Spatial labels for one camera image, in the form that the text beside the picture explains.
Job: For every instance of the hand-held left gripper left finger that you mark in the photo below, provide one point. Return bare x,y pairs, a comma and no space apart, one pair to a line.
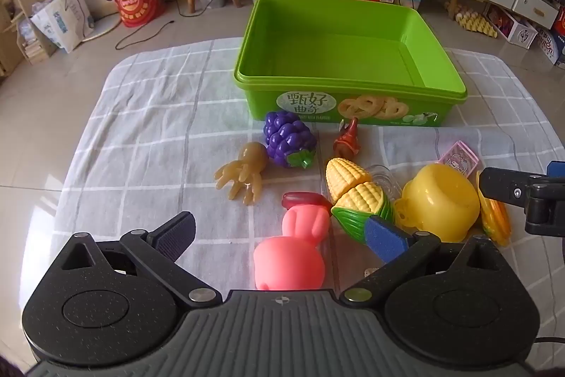
176,233

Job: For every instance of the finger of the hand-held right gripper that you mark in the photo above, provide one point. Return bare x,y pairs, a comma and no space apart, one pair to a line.
501,187
557,168

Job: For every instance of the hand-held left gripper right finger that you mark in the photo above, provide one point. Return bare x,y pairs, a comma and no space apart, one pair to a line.
388,242

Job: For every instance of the yellow orange toy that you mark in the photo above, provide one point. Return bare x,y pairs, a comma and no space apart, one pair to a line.
496,222

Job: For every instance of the pink toy basket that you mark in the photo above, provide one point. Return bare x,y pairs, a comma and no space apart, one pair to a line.
459,158

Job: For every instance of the yellow toy pot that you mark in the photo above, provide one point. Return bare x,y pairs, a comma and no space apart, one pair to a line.
441,200

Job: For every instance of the yellow toy corn cob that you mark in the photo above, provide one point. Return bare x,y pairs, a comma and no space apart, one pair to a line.
353,187

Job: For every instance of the pink toy animal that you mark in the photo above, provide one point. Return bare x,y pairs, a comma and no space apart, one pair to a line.
287,262

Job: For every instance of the tan toy octopus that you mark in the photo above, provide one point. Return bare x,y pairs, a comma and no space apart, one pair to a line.
251,158

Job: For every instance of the green plastic bin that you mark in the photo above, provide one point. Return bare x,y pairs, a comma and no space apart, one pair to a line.
344,50

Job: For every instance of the small white die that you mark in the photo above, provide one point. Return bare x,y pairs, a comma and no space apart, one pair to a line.
369,272

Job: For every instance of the red toy lobster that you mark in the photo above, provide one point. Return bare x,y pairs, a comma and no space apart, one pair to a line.
346,140

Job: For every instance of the grey checked blanket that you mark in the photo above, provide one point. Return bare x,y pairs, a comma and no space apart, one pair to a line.
154,116

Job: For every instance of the purple toy grapes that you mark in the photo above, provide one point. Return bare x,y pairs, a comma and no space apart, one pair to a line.
287,136

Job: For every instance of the printed toy box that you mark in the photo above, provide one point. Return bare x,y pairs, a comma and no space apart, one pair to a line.
512,26

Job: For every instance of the white paper bag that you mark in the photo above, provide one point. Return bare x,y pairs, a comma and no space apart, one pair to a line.
62,19

